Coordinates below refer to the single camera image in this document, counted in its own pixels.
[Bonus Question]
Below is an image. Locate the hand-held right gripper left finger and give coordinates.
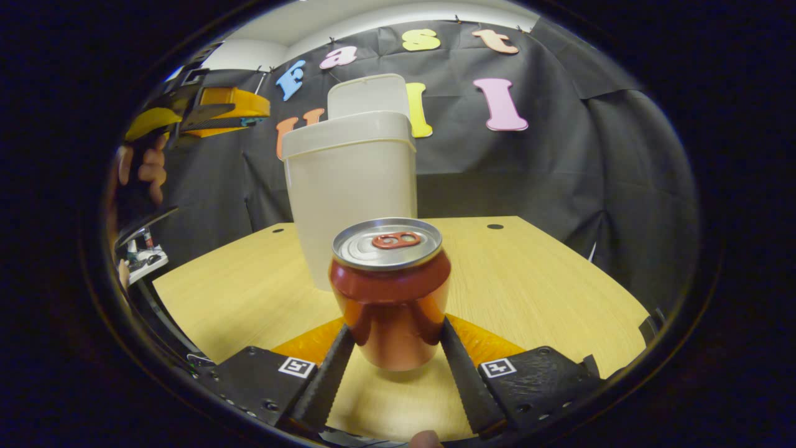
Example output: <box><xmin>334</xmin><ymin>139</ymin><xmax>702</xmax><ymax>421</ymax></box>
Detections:
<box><xmin>187</xmin><ymin>317</ymin><xmax>355</xmax><ymax>436</ymax></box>

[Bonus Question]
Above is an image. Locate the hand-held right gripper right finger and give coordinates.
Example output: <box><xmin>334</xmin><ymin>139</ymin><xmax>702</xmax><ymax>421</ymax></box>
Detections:
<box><xmin>440</xmin><ymin>314</ymin><xmax>613</xmax><ymax>436</ymax></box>

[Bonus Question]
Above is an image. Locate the red pop can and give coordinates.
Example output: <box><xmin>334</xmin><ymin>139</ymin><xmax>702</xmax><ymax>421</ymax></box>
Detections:
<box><xmin>328</xmin><ymin>217</ymin><xmax>452</xmax><ymax>372</ymax></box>

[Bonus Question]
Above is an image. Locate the white desktop garbage bin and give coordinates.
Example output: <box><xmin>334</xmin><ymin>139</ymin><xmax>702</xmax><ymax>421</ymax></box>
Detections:
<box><xmin>281</xmin><ymin>73</ymin><xmax>419</xmax><ymax>292</ymax></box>

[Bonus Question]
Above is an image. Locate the wooden desktop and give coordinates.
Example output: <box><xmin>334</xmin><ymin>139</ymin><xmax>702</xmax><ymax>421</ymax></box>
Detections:
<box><xmin>152</xmin><ymin>216</ymin><xmax>650</xmax><ymax>442</ymax></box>

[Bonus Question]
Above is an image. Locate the white side desk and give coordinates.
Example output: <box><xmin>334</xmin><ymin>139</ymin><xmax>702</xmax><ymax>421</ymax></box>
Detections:
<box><xmin>124</xmin><ymin>246</ymin><xmax>169</xmax><ymax>284</ymax></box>

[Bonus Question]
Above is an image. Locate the black backdrop cloth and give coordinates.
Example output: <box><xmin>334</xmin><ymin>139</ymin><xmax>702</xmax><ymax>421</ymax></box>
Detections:
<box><xmin>118</xmin><ymin>17</ymin><xmax>700</xmax><ymax>312</ymax></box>

